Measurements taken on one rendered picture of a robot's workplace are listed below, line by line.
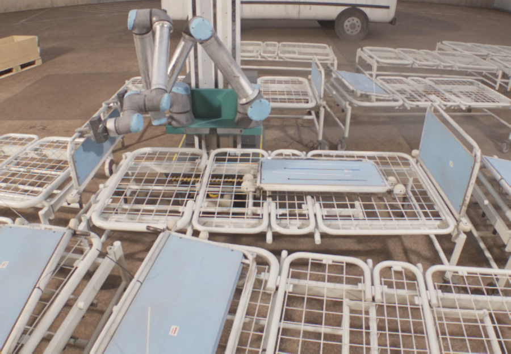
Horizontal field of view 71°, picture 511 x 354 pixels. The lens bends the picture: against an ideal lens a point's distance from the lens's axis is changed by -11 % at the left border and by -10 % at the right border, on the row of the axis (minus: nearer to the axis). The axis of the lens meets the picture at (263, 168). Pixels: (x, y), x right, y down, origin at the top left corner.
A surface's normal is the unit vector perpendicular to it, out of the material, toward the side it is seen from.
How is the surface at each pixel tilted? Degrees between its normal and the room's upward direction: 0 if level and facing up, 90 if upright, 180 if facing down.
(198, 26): 84
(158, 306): 7
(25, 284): 5
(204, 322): 7
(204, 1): 90
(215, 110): 90
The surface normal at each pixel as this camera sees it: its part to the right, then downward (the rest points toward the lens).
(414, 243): 0.02, -0.88
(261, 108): 0.36, 0.52
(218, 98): -0.01, 0.48
